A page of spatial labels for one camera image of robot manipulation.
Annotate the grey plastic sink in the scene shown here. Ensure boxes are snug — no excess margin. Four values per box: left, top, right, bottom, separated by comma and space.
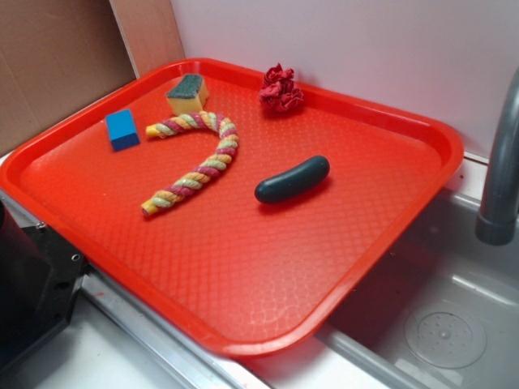
247, 190, 518, 388

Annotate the blue block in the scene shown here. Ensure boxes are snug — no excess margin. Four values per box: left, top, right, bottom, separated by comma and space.
105, 109, 140, 152

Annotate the green and yellow sponge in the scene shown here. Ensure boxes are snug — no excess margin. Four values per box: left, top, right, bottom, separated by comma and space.
166, 74, 210, 116

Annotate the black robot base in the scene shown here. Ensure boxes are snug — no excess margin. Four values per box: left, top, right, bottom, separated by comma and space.
1, 204, 86, 371

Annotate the dark green toy pickle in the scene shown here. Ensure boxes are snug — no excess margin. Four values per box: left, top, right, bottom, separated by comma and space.
255, 156, 330, 204

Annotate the crumpled red cloth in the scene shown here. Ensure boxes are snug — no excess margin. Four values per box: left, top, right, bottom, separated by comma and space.
259, 63, 304, 113

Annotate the grey faucet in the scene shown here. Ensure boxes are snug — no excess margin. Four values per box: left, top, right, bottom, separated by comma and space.
475, 74, 518, 246

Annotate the brown cardboard panel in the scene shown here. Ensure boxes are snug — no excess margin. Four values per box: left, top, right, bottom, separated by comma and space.
0, 0, 187, 157

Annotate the red plastic tray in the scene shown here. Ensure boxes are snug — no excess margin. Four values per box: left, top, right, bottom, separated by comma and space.
1, 58, 463, 357

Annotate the multicoloured twisted rope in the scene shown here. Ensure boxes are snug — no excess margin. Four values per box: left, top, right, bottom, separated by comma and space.
140, 112, 240, 218

